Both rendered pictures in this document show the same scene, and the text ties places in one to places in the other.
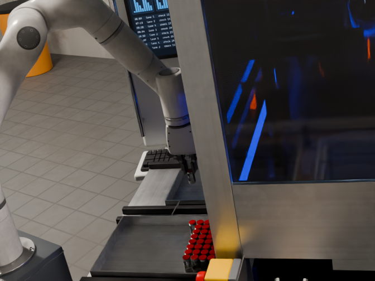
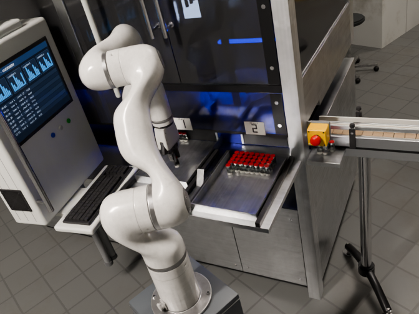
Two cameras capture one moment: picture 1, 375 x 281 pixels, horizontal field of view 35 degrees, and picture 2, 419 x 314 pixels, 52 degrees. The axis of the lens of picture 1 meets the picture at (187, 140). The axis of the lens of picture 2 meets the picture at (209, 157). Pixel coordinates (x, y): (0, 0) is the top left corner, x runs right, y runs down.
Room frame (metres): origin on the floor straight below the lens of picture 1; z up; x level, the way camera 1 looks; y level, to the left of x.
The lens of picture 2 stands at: (1.13, 1.42, 1.91)
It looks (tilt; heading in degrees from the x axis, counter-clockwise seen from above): 33 degrees down; 285
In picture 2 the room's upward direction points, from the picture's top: 14 degrees counter-clockwise
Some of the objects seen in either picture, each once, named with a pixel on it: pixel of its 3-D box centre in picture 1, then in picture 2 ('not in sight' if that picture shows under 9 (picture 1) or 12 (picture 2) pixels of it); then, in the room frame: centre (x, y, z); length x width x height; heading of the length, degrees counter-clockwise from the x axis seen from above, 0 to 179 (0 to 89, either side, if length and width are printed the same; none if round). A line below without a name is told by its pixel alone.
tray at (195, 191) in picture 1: (226, 182); (179, 158); (1.67, -0.10, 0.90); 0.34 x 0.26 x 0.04; 71
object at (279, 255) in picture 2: not in sight; (175, 156); (1.96, -0.82, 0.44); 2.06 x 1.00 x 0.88; 161
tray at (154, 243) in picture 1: (164, 247); (240, 182); (1.39, 0.12, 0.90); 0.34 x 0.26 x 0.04; 71
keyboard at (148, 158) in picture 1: (193, 155); (99, 192); (2.06, -0.01, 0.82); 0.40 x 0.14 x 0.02; 78
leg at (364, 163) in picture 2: not in sight; (365, 217); (0.90, -0.11, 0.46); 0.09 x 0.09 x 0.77; 71
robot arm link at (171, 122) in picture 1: (179, 117); (163, 119); (1.66, 0.01, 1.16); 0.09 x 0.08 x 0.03; 72
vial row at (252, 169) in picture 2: (195, 245); (249, 167); (1.36, 0.03, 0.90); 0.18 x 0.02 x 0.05; 161
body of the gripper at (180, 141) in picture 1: (182, 135); (166, 133); (1.66, 0.01, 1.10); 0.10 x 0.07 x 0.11; 72
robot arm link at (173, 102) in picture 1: (172, 91); (155, 101); (1.66, 0.01, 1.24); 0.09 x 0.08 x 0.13; 11
